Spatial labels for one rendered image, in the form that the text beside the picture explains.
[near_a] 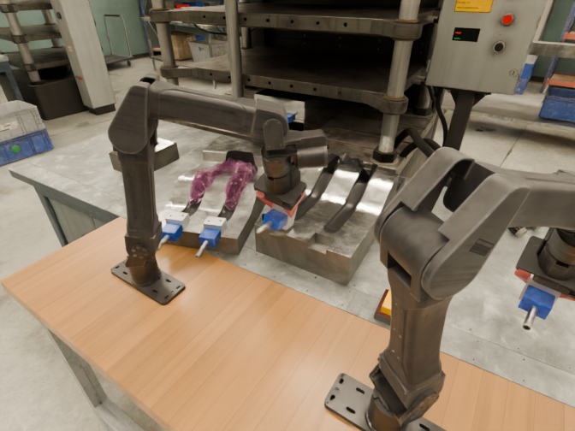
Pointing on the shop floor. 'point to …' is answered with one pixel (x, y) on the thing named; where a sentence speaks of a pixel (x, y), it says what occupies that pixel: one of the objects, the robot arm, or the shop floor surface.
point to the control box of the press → (479, 55)
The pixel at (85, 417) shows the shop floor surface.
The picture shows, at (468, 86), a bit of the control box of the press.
